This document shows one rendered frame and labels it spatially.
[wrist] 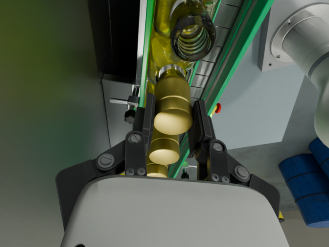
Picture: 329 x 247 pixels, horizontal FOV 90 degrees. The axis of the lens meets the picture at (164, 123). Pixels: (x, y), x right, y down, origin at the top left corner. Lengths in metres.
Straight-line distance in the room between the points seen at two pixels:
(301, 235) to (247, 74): 6.57
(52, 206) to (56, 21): 0.20
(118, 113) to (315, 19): 0.68
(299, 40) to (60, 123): 0.67
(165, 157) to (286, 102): 0.97
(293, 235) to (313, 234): 0.50
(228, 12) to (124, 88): 0.30
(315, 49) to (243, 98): 0.42
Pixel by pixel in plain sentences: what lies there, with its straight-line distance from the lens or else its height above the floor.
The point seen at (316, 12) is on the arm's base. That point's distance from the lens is 0.77.
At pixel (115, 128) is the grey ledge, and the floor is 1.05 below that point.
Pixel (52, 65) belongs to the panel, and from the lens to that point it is 0.20.
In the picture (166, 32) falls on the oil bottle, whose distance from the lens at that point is 0.17.
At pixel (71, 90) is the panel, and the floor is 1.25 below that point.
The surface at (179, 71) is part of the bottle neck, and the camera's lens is 0.17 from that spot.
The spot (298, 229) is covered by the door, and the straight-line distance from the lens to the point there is 7.18.
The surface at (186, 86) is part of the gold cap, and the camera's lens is 0.16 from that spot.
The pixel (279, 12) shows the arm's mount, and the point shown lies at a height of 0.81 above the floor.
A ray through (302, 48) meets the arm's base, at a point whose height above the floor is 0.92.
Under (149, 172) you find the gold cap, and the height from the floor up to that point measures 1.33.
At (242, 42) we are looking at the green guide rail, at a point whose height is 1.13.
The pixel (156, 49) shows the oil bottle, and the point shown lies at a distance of 0.19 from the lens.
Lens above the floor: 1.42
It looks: 41 degrees down
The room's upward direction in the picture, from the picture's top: 179 degrees counter-clockwise
